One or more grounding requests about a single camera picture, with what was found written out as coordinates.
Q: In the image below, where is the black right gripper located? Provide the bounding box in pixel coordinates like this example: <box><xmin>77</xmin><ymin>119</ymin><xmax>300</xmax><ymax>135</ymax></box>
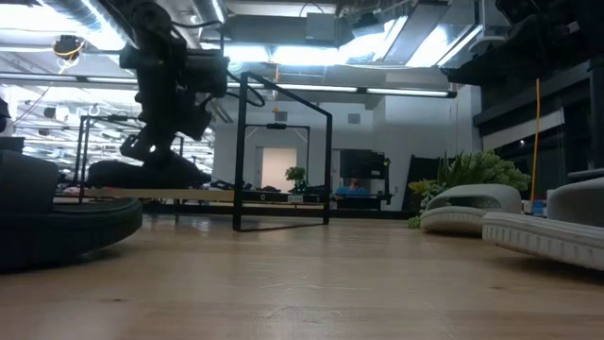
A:
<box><xmin>445</xmin><ymin>0</ymin><xmax>604</xmax><ymax>87</ymax></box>

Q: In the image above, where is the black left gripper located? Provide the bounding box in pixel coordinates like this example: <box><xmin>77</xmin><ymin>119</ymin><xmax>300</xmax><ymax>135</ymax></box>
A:
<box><xmin>120</xmin><ymin>89</ymin><xmax>184</xmax><ymax>166</ymax></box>

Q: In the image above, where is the black slide sandal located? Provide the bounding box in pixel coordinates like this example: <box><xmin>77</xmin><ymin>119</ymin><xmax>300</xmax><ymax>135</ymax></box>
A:
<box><xmin>87</xmin><ymin>159</ymin><xmax>212</xmax><ymax>190</ymax></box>
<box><xmin>0</xmin><ymin>149</ymin><xmax>143</xmax><ymax>274</ymax></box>

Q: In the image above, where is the white slide sandal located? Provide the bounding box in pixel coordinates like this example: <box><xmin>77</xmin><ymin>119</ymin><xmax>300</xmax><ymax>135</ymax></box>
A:
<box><xmin>419</xmin><ymin>183</ymin><xmax>524</xmax><ymax>236</ymax></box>
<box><xmin>481</xmin><ymin>177</ymin><xmax>604</xmax><ymax>273</ymax></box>

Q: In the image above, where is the long ceiling light bar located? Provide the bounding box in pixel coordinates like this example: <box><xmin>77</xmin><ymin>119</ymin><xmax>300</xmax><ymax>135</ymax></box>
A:
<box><xmin>0</xmin><ymin>71</ymin><xmax>458</xmax><ymax>99</ymax></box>

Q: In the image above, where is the dark vertical column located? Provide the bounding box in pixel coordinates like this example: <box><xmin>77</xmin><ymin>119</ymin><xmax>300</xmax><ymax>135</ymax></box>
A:
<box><xmin>587</xmin><ymin>56</ymin><xmax>604</xmax><ymax>171</ymax></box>

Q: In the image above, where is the dark leaning panel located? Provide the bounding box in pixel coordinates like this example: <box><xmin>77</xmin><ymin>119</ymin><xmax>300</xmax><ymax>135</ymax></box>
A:
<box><xmin>401</xmin><ymin>154</ymin><xmax>443</xmax><ymax>213</ymax></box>

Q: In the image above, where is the black monitor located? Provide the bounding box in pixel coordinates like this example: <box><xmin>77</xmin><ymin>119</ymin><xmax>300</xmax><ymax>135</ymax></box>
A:
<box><xmin>0</xmin><ymin>136</ymin><xmax>25</xmax><ymax>153</ymax></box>

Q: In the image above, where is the dark box grey top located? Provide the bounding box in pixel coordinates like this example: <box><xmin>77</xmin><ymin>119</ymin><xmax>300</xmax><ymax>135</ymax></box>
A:
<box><xmin>565</xmin><ymin>167</ymin><xmax>604</xmax><ymax>185</ymax></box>

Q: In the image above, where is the trailing succulent in dark pot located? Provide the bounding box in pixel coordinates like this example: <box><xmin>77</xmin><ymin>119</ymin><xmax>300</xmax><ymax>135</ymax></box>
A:
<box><xmin>408</xmin><ymin>150</ymin><xmax>473</xmax><ymax>230</ymax></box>

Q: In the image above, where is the small background potted plant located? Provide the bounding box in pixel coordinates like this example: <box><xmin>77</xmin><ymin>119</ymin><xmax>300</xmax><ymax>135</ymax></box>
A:
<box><xmin>284</xmin><ymin>165</ymin><xmax>308</xmax><ymax>195</ymax></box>

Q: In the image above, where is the black monitor cart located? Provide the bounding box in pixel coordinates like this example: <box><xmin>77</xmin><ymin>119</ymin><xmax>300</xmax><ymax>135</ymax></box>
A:
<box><xmin>338</xmin><ymin>148</ymin><xmax>394</xmax><ymax>212</ymax></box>

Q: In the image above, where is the grey ceiling box unit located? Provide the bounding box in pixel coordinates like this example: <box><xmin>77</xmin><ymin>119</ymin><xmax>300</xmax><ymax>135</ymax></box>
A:
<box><xmin>305</xmin><ymin>12</ymin><xmax>337</xmax><ymax>43</ymax></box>

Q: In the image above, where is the person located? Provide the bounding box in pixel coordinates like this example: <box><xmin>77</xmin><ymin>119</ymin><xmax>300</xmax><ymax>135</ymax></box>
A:
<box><xmin>333</xmin><ymin>177</ymin><xmax>372</xmax><ymax>197</ymax></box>

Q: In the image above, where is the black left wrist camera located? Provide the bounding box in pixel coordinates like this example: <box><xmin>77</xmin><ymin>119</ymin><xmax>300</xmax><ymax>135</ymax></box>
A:
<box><xmin>178</xmin><ymin>101</ymin><xmax>213</xmax><ymax>142</ymax></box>

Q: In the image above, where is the black background station frame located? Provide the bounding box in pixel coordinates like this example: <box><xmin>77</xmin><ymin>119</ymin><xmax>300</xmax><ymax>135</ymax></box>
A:
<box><xmin>74</xmin><ymin>114</ymin><xmax>186</xmax><ymax>223</ymax></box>
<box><xmin>244</xmin><ymin>122</ymin><xmax>312</xmax><ymax>190</ymax></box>

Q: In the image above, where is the yellow hanging cable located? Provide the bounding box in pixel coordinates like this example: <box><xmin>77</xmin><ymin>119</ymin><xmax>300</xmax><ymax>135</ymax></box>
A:
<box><xmin>528</xmin><ymin>77</ymin><xmax>542</xmax><ymax>204</ymax></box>

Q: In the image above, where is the black frame wooden shelf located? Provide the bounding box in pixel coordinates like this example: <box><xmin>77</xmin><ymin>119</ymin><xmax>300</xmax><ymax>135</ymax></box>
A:
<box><xmin>82</xmin><ymin>70</ymin><xmax>334</xmax><ymax>233</ymax></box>

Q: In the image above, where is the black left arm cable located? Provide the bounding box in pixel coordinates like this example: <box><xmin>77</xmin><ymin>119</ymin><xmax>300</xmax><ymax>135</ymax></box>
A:
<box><xmin>225</xmin><ymin>69</ymin><xmax>267</xmax><ymax>110</ymax></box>

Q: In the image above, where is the yellow ceiling cable reel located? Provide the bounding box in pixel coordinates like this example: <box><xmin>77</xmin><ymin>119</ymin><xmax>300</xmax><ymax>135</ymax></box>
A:
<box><xmin>51</xmin><ymin>34</ymin><xmax>87</xmax><ymax>63</ymax></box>

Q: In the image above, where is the black table frame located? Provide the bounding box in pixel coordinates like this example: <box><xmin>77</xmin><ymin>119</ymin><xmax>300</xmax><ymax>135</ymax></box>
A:
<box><xmin>141</xmin><ymin>201</ymin><xmax>412</xmax><ymax>221</ymax></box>

